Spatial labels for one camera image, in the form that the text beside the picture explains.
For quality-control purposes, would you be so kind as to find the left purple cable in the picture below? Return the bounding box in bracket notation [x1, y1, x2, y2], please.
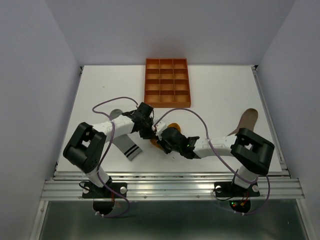
[91, 96, 141, 218]

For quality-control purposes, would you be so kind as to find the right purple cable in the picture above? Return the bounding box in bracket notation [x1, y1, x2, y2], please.
[153, 108, 272, 217]

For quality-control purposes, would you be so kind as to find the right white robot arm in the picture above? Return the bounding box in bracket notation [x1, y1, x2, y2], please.
[156, 127, 275, 195]

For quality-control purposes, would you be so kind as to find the aluminium rail frame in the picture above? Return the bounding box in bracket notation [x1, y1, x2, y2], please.
[31, 65, 317, 240]

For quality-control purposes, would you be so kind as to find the taupe maroon-cuffed sock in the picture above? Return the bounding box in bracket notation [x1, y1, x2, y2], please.
[227, 108, 259, 136]

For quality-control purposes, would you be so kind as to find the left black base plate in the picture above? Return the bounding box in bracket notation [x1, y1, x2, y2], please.
[78, 181, 128, 199]

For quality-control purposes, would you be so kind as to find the purple cable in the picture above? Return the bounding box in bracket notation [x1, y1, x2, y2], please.
[91, 96, 141, 218]
[153, 108, 272, 217]

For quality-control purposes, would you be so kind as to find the mustard yellow sock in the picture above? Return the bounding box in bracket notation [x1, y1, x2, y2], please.
[150, 123, 181, 150]

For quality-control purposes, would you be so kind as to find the orange compartment tray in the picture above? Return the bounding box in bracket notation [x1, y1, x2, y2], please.
[143, 58, 192, 108]

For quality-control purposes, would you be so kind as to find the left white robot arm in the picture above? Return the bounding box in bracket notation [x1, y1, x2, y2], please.
[63, 102, 156, 197]

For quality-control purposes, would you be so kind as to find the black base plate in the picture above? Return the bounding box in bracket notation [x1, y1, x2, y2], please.
[213, 181, 260, 198]
[78, 181, 128, 199]

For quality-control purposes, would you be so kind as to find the grey striped sock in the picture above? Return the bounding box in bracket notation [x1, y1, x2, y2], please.
[108, 108, 143, 162]

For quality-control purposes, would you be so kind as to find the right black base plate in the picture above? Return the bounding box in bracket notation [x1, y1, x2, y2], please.
[213, 181, 260, 198]

